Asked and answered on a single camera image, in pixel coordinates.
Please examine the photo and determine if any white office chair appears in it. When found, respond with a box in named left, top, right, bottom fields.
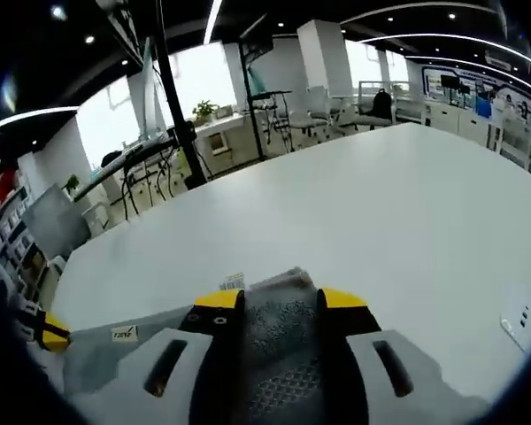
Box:
left=289, top=86, right=334, bottom=141

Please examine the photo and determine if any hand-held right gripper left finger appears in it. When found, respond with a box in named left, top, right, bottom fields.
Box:
left=70, top=290, right=248, bottom=425

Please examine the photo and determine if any grey towel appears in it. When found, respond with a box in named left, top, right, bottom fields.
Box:
left=63, top=265, right=350, bottom=425

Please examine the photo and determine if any small potted plant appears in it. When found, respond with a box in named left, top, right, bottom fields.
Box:
left=192, top=100, right=219, bottom=123

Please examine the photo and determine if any black stand frame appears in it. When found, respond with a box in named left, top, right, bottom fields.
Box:
left=238, top=39, right=293, bottom=161

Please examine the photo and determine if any black stand pole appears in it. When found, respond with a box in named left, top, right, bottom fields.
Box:
left=152, top=0, right=210, bottom=189

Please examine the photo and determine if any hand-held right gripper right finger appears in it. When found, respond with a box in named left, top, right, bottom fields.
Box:
left=316, top=287, right=492, bottom=425

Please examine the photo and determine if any shelf of boxes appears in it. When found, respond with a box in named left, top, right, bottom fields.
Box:
left=0, top=176, right=50, bottom=306

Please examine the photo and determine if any black backpack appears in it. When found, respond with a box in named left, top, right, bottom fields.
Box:
left=371, top=88, right=394, bottom=120

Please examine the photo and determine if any grey panel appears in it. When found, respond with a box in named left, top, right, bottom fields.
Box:
left=24, top=183, right=90, bottom=260

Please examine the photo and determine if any white table power socket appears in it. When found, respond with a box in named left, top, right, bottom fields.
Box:
left=499, top=282, right=531, bottom=353

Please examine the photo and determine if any white table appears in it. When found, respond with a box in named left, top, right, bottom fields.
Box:
left=48, top=122, right=531, bottom=399

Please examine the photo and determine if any side desk with black frame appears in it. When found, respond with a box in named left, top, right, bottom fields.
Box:
left=70, top=135, right=181, bottom=205

